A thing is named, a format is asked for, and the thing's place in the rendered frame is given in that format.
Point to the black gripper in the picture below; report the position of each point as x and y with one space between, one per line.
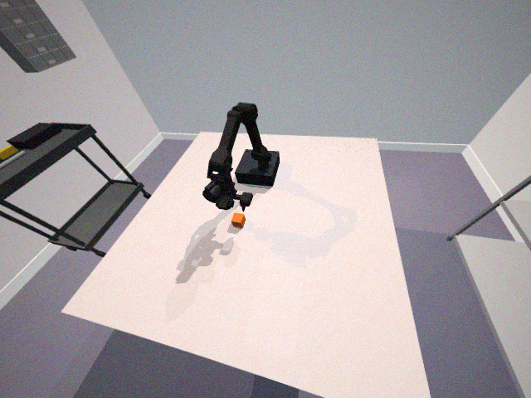
245 198

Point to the orange block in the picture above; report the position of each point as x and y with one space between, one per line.
238 220

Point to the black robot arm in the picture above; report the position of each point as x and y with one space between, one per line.
221 159

